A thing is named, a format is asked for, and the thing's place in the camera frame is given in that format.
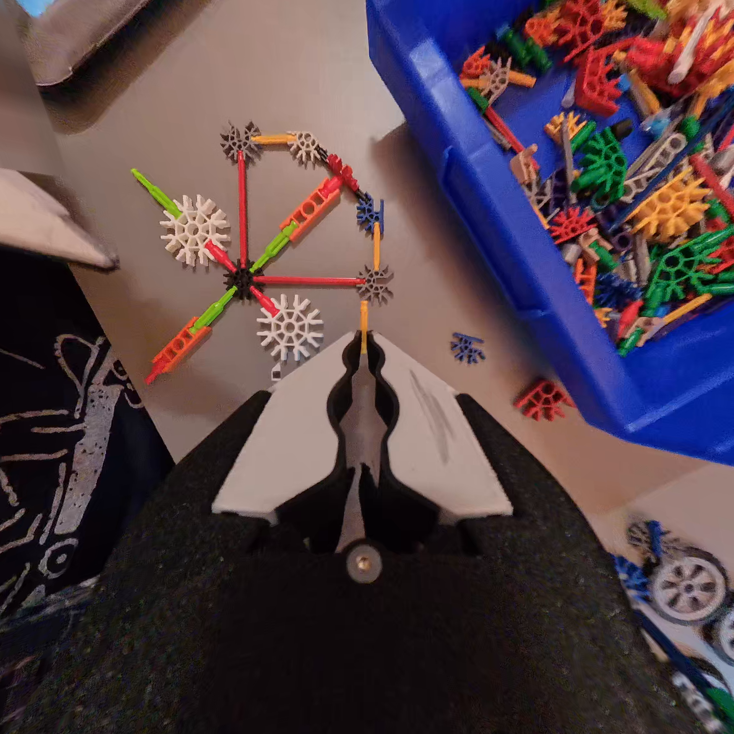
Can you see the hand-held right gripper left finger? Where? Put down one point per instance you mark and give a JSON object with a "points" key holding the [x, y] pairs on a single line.
{"points": [[275, 453]]}

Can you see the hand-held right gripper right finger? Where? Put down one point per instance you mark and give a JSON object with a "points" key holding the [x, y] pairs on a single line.
{"points": [[441, 453]]}

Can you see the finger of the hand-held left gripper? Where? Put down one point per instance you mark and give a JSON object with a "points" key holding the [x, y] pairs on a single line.
{"points": [[40, 223]]}

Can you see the short yellow toy rod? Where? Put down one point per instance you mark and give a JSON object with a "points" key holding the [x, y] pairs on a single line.
{"points": [[363, 324]]}

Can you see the long red toy rod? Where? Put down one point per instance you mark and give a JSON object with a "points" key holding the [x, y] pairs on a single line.
{"points": [[309, 281]]}

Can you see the colourful toy rod wheel assembly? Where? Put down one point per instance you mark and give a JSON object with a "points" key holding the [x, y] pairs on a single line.
{"points": [[309, 209]]}

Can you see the pile of toy construction pieces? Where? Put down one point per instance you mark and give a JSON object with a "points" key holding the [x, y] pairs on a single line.
{"points": [[659, 212]]}

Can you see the blue plastic bin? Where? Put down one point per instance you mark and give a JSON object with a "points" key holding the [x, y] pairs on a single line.
{"points": [[436, 114]]}

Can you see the black printed shirt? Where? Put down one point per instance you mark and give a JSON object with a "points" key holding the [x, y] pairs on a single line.
{"points": [[34, 321]]}

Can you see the blue connector with black rod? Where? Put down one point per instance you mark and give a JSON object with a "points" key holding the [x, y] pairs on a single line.
{"points": [[467, 348]]}

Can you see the red toy connector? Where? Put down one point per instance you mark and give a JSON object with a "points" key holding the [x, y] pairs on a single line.
{"points": [[542, 399]]}

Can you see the toy vehicle model with wheels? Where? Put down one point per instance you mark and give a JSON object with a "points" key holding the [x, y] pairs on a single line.
{"points": [[688, 588]]}

